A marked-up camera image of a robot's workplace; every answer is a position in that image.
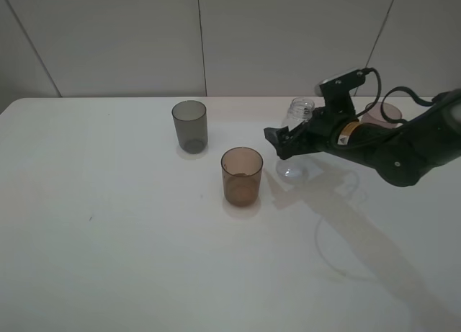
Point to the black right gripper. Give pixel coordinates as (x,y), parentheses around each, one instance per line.
(320,134)

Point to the clear plastic water bottle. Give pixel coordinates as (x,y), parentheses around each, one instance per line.
(293,170)

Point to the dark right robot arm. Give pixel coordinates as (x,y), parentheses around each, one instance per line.
(401,156)

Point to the brown translucent plastic cup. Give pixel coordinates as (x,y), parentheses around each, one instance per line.
(241,172)

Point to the grey translucent plastic cup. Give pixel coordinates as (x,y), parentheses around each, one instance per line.
(190,121)

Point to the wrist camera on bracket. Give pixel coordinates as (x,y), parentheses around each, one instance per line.
(336,91)

